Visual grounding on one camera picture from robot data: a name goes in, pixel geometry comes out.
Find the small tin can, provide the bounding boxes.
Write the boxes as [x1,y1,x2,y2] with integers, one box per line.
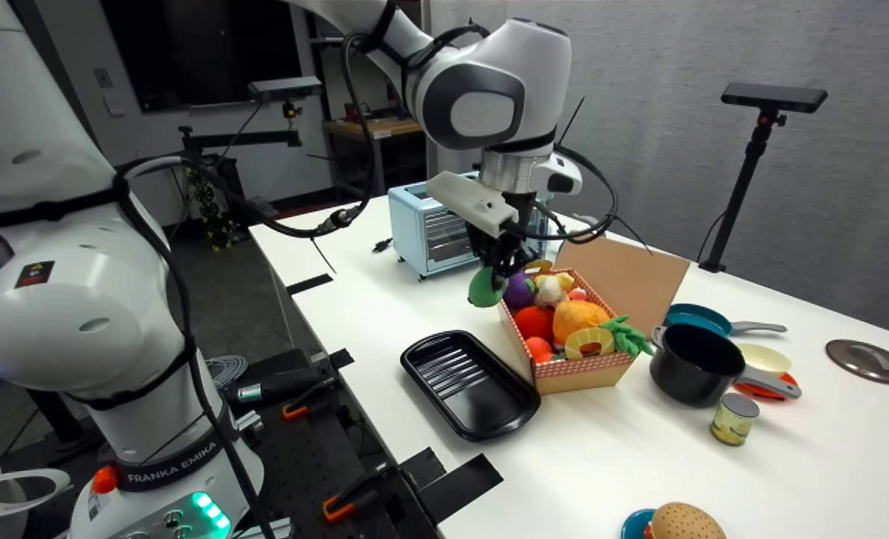
[706,390,764,450]

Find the black orange clamp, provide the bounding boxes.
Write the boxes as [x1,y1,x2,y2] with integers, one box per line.
[318,473,391,528]
[260,392,318,425]

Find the black oven tray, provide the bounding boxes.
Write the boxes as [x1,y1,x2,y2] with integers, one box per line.
[399,326,545,447]

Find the toy burger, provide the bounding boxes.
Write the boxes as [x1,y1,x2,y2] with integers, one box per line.
[644,500,729,539]

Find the black camera on tripod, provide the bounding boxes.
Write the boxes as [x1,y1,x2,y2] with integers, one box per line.
[698,78,831,277]

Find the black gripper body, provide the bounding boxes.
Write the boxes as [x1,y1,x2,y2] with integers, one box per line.
[462,193,550,262]

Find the purple eggplant plush toy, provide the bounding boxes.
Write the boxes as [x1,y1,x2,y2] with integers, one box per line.
[501,271,538,314]

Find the blue round plate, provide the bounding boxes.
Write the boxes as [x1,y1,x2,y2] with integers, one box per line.
[617,503,662,539]

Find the light blue toaster oven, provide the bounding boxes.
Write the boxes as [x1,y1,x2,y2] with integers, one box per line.
[385,181,565,283]

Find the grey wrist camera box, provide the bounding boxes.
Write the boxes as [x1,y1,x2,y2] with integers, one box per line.
[423,169,524,244]

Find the wooden background table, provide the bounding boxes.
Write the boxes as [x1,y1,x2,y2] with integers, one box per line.
[321,112,429,197]

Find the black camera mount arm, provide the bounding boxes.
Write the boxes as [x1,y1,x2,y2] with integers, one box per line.
[177,72,325,166]

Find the green toy vegetable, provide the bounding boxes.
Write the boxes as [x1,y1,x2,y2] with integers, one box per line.
[602,314,658,364]

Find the black pot with handle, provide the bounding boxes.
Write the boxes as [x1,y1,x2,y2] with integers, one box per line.
[646,320,806,411]

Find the orange plush toy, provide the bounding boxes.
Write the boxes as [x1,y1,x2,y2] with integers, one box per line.
[550,295,613,347]

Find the white yellow plush toy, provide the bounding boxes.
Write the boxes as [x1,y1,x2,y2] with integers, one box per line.
[529,271,578,313]

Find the plain red plush toy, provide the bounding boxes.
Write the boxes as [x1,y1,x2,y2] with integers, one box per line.
[511,304,560,344]

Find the blue pan with grey handle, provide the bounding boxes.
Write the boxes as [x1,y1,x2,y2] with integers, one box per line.
[662,299,792,343]

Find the grey round table grommet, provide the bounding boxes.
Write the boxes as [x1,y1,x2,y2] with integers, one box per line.
[824,335,889,390]

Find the red checkered cardboard box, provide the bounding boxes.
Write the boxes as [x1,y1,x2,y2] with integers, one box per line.
[495,235,695,395]

